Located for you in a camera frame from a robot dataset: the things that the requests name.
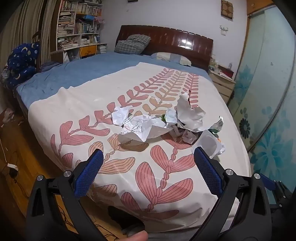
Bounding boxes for grey paper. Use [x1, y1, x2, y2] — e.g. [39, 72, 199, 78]
[171, 126, 200, 145]

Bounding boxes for floral glass sliding door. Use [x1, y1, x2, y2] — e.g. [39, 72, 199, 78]
[228, 7, 296, 204]

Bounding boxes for light wooden nightstand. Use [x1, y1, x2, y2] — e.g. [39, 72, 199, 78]
[209, 69, 236, 105]

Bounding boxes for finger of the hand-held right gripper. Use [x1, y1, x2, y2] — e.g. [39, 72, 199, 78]
[261, 173, 292, 210]

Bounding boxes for paper with line drawing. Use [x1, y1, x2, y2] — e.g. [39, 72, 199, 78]
[118, 114, 172, 143]

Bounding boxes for large white paper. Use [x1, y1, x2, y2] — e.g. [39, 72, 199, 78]
[166, 92, 207, 133]

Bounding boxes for blue moon print cloth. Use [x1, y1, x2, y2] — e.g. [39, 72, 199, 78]
[6, 42, 42, 88]

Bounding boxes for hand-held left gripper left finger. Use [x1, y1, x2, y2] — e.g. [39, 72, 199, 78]
[25, 149, 104, 241]

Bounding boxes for beige striped curtain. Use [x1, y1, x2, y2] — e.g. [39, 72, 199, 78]
[3, 0, 57, 72]

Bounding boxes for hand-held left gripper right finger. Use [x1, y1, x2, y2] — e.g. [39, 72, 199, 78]
[188, 146, 272, 241]

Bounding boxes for white bookshelf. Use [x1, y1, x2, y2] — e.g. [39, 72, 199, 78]
[50, 0, 108, 63]

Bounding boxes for white plastic cup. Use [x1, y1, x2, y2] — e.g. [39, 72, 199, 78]
[191, 130, 223, 160]

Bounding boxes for small white paper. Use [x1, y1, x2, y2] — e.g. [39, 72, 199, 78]
[111, 105, 134, 127]

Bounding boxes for black floor cable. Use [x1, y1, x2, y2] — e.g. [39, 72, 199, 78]
[0, 151, 31, 200]

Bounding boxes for grey folded cloth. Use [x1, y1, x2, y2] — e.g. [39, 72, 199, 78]
[40, 61, 61, 73]

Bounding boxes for red box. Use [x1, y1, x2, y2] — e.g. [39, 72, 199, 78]
[218, 65, 236, 78]

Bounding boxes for pink crumpled cloth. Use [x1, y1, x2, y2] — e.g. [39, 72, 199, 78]
[1, 108, 15, 127]

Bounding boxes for striped pillow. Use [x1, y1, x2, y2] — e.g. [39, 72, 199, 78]
[150, 52, 192, 67]

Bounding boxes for person's left hand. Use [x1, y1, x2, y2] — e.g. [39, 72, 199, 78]
[125, 231, 149, 241]

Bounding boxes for leaf print blanket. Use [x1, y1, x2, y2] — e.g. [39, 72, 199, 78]
[28, 62, 251, 233]

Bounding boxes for grey checked pillow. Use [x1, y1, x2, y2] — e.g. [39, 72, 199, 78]
[114, 34, 151, 55]

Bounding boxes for rows of books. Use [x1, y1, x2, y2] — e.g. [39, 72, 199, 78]
[57, 0, 103, 50]

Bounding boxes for clear plastic wrap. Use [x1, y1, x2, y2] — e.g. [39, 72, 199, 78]
[216, 138, 226, 155]

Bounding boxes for blue bed sheet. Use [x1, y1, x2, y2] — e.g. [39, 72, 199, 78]
[16, 51, 213, 109]

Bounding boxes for foil wrapper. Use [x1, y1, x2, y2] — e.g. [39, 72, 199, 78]
[209, 116, 225, 135]

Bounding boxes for brown wall picture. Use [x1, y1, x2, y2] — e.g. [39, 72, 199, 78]
[221, 0, 234, 19]

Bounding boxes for dark wooden headboard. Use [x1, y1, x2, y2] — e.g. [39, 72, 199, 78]
[11, 25, 213, 118]

